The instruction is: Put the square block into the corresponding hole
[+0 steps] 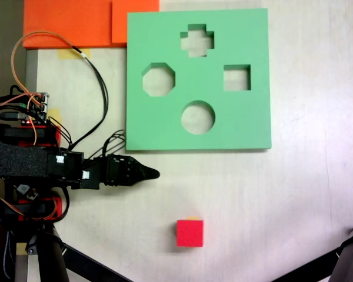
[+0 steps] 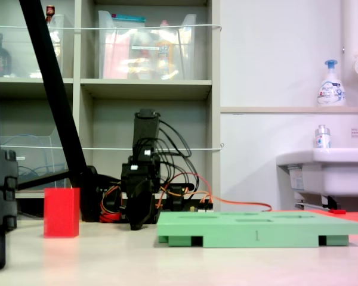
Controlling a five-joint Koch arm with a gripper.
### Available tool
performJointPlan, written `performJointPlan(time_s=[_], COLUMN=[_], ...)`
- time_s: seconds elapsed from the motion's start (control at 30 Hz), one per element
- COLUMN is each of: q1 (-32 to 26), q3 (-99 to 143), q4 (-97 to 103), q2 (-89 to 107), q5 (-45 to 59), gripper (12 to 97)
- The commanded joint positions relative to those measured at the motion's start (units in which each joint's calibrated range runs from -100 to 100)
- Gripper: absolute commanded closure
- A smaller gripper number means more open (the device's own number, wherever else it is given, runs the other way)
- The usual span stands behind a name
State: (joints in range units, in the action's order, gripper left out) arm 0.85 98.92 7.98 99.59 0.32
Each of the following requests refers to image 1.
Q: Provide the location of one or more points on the yellow tape marker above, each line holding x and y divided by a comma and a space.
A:
193, 218

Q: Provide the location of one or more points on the green shape sorting board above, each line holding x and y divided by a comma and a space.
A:
164, 132

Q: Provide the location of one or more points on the large orange foam block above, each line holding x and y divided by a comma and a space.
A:
61, 23

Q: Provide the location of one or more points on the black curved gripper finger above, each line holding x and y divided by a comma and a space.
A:
142, 177

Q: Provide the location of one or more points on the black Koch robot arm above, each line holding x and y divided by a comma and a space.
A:
17, 161

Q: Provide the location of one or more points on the red and black table clamp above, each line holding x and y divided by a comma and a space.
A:
57, 205
57, 135

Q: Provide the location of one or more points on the wide yellow tape strip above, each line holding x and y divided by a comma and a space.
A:
66, 54

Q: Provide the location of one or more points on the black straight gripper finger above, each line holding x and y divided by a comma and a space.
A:
144, 169

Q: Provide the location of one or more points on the red square block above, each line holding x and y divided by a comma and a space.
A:
189, 233

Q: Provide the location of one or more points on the black tripod leg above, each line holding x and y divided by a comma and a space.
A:
350, 258
53, 264

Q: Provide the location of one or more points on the small yellow tape piece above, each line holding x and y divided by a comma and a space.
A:
54, 113

